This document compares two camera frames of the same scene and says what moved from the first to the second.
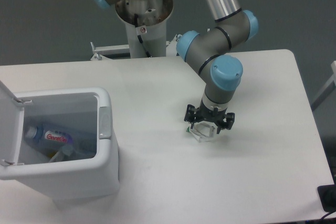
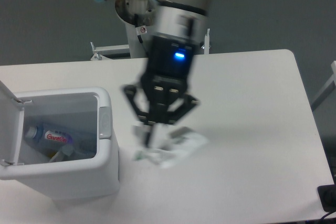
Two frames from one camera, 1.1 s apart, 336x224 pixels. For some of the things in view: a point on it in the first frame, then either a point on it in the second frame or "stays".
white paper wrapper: x=202 y=130 -> x=166 y=145
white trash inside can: x=65 y=153 stays
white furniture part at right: x=331 y=86 stays
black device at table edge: x=327 y=194 stays
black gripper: x=203 y=113 -> x=164 y=81
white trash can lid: x=12 y=117 stays
